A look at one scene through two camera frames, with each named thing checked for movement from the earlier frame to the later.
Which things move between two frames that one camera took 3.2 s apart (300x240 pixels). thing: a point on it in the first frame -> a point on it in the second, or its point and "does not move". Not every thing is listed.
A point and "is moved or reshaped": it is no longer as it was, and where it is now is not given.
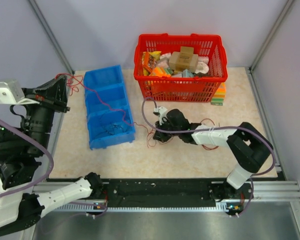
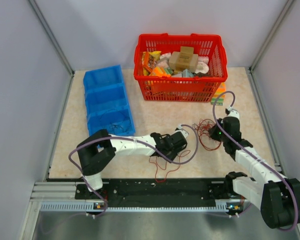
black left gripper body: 45,103 -> 173,152
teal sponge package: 186,73 does not move
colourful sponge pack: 218,98 does not move
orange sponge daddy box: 160,71 does not move
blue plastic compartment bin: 110,121 does not move
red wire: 156,139 is moved or reshaped
